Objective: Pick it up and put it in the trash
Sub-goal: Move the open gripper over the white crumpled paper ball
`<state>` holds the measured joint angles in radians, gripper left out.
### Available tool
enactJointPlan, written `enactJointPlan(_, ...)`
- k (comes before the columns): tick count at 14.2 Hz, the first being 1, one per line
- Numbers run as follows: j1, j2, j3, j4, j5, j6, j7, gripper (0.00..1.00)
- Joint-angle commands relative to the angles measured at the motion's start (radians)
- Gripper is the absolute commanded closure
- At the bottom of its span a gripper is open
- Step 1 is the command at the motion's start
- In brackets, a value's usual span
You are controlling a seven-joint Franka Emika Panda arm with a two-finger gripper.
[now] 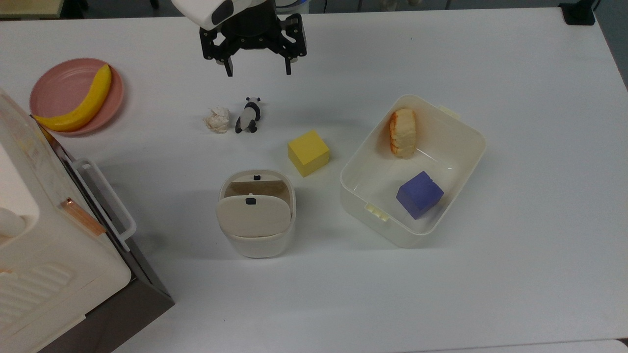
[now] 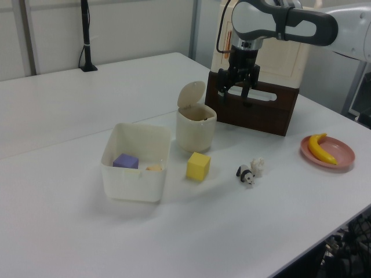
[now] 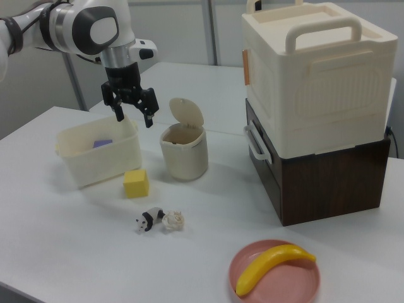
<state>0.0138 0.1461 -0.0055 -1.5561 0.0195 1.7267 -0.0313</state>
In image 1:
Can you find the cream trash can lid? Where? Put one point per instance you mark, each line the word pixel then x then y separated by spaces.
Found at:
pixel 252 215

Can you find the orange cabinet strip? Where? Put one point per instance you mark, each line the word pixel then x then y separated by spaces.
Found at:
pixel 82 216

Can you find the pink round plate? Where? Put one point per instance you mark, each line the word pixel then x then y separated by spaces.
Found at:
pixel 59 88

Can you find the small panda figurine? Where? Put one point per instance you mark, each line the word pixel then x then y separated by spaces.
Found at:
pixel 248 115

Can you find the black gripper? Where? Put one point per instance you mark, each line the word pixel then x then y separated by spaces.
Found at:
pixel 252 29

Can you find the black table clamp mount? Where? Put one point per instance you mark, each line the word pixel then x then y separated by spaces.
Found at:
pixel 579 14

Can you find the toy bread slice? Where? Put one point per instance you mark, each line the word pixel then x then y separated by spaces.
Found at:
pixel 403 132

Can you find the cream trash can body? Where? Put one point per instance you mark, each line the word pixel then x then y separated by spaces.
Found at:
pixel 257 245

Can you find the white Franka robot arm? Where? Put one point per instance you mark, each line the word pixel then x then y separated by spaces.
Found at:
pixel 196 12

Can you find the light wooden desk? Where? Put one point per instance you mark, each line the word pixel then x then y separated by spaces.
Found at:
pixel 29 7

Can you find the cream and brown toy cabinet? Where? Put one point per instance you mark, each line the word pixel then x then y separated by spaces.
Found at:
pixel 59 274

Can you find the yellow foam cube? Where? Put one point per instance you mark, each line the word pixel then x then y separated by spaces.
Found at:
pixel 308 152

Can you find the yellow toy banana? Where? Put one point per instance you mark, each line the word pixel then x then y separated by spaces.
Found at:
pixel 91 105

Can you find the white plastic storage bin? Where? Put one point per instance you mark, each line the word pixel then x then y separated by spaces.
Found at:
pixel 456 147

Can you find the white paper ball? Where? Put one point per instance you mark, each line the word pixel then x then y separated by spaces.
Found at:
pixel 217 120

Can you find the purple foam cube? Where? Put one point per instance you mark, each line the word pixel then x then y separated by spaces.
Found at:
pixel 419 193

